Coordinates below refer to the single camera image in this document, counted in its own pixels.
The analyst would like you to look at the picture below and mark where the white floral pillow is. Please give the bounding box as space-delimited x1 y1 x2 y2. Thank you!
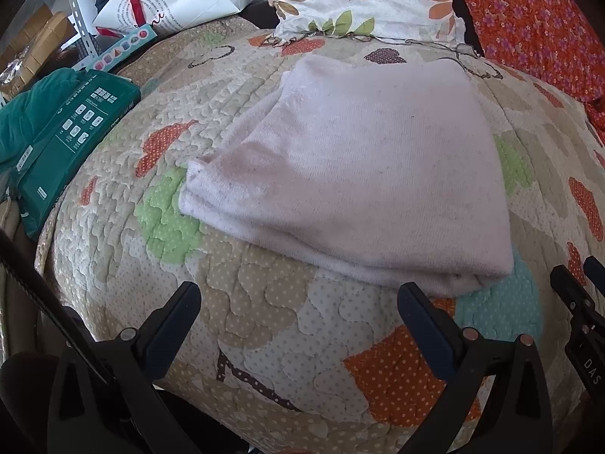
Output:
269 0 465 45

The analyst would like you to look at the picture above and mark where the red floral blanket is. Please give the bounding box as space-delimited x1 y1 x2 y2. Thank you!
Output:
464 0 604 138

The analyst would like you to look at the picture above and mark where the colourful dots box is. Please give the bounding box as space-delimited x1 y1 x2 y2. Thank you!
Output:
86 23 157 73

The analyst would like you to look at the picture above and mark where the white metal shelf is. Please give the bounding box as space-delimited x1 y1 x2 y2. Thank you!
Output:
1 0 99 70

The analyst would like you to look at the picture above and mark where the teal green box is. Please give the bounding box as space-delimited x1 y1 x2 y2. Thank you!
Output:
10 70 141 240

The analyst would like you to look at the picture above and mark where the pale pink garment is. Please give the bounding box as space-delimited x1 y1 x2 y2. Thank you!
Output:
178 54 514 296

